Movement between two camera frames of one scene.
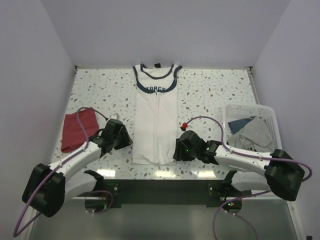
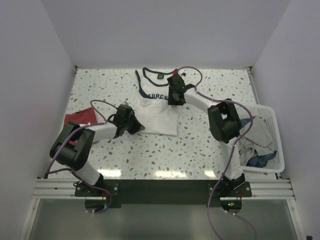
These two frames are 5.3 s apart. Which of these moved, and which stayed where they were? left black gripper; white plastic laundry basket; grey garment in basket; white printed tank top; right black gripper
Moved: right black gripper; left black gripper; white printed tank top
Stayed: grey garment in basket; white plastic laundry basket
